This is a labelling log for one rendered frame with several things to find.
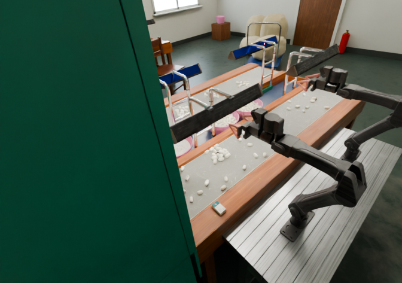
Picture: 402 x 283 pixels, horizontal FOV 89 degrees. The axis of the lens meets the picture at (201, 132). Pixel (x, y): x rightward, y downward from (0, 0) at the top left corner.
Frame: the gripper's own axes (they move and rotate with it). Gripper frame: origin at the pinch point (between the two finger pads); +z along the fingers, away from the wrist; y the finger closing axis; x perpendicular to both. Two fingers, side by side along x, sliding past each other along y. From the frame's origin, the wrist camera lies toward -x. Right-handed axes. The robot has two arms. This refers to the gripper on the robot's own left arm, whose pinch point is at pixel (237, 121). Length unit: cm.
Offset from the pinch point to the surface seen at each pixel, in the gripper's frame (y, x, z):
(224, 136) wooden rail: -15.3, 30.4, 23.9
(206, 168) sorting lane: 11.2, 33.1, 12.8
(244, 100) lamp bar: -18.1, 0.0, 10.3
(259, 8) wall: -490, 24, 347
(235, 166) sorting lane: -1.7, 33.2, 1.8
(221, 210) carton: 26.1, 28.9, -13.8
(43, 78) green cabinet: 61, -47, -22
